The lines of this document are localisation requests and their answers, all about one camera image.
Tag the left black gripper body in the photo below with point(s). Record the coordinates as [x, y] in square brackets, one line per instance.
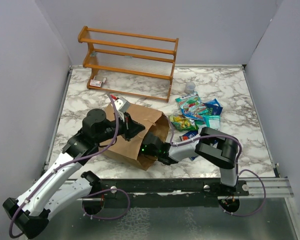
[123, 126]

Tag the small clear plastic cup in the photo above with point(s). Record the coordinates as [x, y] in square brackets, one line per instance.
[189, 87]

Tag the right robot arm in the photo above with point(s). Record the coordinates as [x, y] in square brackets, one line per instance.
[220, 149]

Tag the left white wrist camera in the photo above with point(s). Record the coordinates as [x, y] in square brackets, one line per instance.
[121, 105]

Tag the teal white snack packet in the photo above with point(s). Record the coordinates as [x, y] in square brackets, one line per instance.
[211, 121]

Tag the blue m&m's snack packet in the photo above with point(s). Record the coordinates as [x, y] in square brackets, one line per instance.
[188, 135]

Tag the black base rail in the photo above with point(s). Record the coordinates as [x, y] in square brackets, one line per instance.
[160, 193]

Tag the wooden shelf rack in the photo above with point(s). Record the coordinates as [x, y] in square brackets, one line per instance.
[129, 53]

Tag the blue salt vinegar chips bag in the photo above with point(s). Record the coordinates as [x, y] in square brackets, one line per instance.
[213, 107]

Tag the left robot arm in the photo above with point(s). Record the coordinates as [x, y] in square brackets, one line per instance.
[32, 211]

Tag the small red white box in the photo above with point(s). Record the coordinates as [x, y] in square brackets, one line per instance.
[98, 82]

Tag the brown paper bag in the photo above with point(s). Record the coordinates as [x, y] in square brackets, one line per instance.
[155, 121]

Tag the yellow green candy packet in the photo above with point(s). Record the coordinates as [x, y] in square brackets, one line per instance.
[181, 123]

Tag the green red candy packet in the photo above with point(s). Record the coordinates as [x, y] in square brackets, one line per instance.
[191, 106]

